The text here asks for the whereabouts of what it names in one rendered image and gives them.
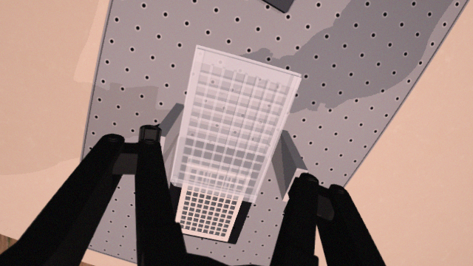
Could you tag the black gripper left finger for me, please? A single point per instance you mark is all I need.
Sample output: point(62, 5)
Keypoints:
point(62, 231)

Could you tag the dark grey rectangular base plate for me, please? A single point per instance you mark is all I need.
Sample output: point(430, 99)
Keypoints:
point(281, 5)

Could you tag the black rectangular plate nest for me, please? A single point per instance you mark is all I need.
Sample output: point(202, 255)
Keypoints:
point(239, 221)

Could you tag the white well plate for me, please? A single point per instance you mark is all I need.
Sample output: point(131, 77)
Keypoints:
point(243, 117)
point(207, 215)

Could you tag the grey perforated base plate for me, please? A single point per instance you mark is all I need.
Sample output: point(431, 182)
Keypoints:
point(359, 60)

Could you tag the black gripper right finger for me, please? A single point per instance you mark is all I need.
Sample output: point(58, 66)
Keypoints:
point(344, 237)

